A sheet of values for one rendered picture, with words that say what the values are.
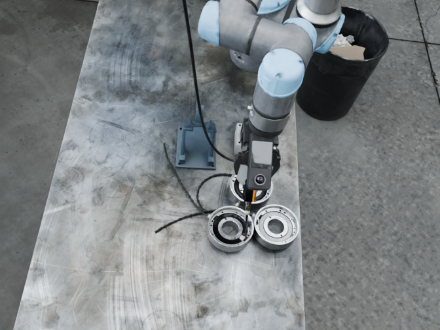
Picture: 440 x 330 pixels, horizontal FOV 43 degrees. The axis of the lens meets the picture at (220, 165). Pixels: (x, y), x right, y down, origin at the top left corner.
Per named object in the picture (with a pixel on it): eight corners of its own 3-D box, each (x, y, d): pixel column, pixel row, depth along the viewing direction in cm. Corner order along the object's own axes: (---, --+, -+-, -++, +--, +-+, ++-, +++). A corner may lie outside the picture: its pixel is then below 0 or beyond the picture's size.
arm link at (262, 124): (293, 121, 101) (249, 118, 101) (287, 137, 105) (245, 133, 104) (290, 91, 106) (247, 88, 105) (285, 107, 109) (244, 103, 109)
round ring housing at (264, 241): (302, 228, 132) (306, 219, 129) (281, 260, 127) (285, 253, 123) (264, 205, 135) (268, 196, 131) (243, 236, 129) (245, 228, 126)
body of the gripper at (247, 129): (272, 137, 120) (285, 101, 110) (275, 170, 115) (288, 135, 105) (238, 135, 119) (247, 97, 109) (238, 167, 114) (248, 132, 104)
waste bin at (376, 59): (360, 130, 259) (394, 65, 224) (289, 123, 256) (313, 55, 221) (353, 77, 278) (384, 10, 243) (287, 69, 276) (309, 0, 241)
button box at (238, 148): (260, 158, 143) (264, 146, 139) (234, 154, 142) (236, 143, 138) (260, 133, 147) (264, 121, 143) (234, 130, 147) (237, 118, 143)
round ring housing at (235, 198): (242, 168, 140) (245, 159, 137) (277, 190, 138) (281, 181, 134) (219, 196, 135) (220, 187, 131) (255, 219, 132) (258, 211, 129)
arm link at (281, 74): (313, 52, 96) (300, 85, 92) (298, 94, 105) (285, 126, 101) (270, 37, 97) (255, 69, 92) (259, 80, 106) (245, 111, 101)
